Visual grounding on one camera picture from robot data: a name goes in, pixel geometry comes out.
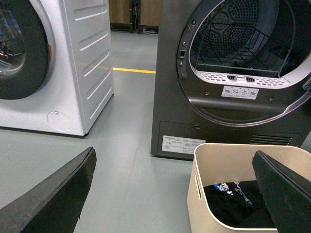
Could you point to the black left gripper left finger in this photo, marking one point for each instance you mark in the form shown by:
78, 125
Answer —
55, 204

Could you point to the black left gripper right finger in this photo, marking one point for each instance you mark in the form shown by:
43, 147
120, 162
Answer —
287, 194

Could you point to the beige plastic laundry hamper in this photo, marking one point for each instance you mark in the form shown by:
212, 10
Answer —
226, 163

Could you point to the black printed t-shirt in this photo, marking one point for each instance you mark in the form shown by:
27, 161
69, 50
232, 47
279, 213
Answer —
238, 204

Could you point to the dark grey dryer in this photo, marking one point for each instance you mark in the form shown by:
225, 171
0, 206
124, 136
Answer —
232, 71

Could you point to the white washing machine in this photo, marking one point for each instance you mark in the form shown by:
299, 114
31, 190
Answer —
55, 64

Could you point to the wooden cabinet in background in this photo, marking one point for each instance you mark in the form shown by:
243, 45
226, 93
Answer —
135, 16

